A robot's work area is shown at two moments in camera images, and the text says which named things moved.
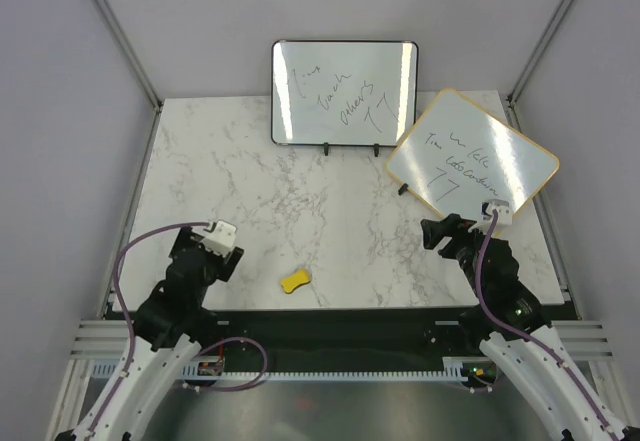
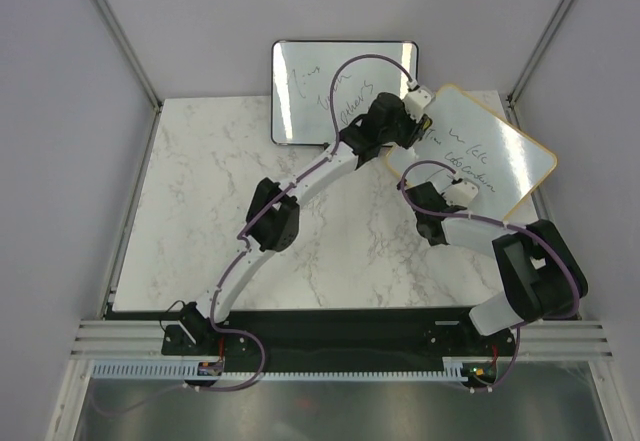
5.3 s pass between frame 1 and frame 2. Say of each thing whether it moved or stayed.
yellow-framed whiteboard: stayed
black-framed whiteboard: stayed
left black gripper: moved
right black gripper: moved
